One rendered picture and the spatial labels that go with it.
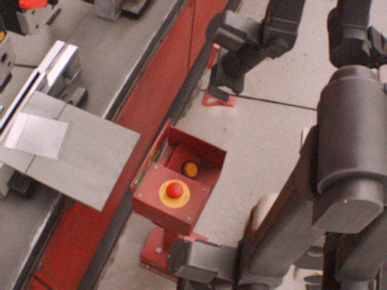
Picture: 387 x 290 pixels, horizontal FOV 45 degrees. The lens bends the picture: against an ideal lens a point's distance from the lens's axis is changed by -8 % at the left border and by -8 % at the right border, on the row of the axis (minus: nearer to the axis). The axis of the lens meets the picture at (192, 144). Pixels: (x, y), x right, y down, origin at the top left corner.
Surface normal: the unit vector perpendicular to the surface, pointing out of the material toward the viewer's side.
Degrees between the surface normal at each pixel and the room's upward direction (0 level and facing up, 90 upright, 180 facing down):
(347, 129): 31
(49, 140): 0
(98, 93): 0
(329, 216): 90
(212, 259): 23
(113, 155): 0
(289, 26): 90
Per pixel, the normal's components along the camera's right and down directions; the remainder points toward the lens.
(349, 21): -0.22, 0.73
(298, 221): -0.19, 0.87
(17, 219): 0.06, -0.45
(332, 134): -0.78, -0.38
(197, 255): 0.43, -0.36
